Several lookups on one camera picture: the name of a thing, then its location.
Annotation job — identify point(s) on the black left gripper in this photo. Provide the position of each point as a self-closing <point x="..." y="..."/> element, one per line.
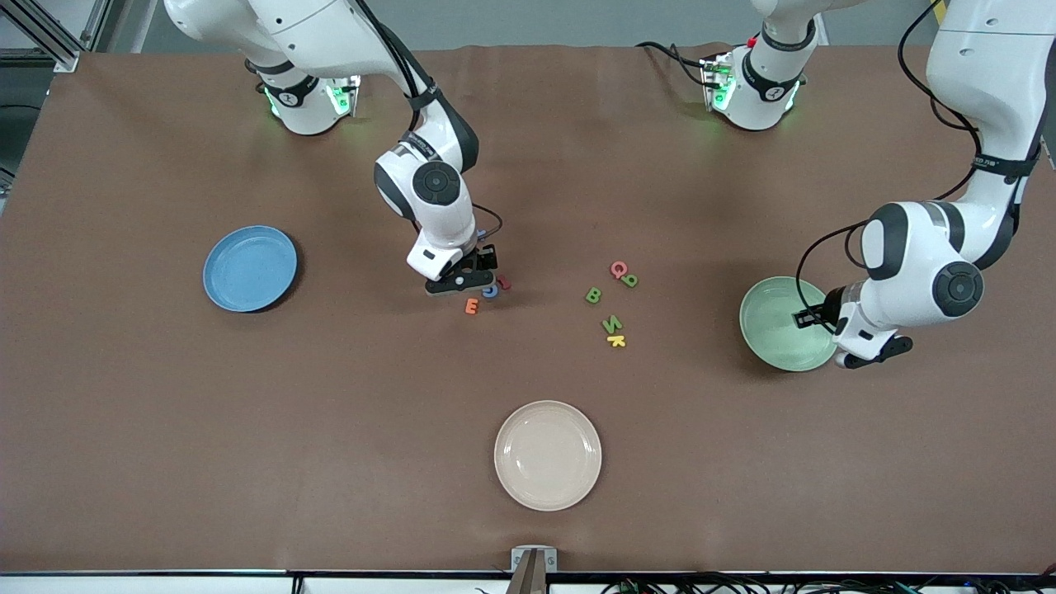
<point x="827" y="313"/>

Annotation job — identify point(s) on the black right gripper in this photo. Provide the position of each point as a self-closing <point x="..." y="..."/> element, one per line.
<point x="481" y="261"/>

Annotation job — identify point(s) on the blue plate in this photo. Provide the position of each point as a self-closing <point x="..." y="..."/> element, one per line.
<point x="250" y="269"/>

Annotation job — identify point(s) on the brown table cover mat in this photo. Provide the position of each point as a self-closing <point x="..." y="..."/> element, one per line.
<point x="165" y="454"/>

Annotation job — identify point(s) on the mint green plate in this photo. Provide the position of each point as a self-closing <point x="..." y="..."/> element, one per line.
<point x="775" y="326"/>

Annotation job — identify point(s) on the beige plate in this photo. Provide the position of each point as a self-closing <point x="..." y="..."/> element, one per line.
<point x="548" y="455"/>

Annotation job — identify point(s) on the green foam letter N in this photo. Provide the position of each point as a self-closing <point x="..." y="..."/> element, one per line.
<point x="612" y="325"/>

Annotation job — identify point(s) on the green foam letter B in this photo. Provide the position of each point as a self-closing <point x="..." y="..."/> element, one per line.
<point x="593" y="294"/>

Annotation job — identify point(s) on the aluminium frame profile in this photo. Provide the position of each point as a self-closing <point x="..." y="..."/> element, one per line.
<point x="49" y="41"/>

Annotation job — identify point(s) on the pink foam letter Q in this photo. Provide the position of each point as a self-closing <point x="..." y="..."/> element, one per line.
<point x="619" y="268"/>

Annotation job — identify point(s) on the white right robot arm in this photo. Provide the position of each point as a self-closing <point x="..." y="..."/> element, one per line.
<point x="330" y="33"/>

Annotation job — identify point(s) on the grey metal bracket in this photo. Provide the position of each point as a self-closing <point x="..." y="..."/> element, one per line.
<point x="534" y="561"/>

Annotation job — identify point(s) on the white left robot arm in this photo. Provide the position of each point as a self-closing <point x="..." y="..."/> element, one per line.
<point x="982" y="66"/>

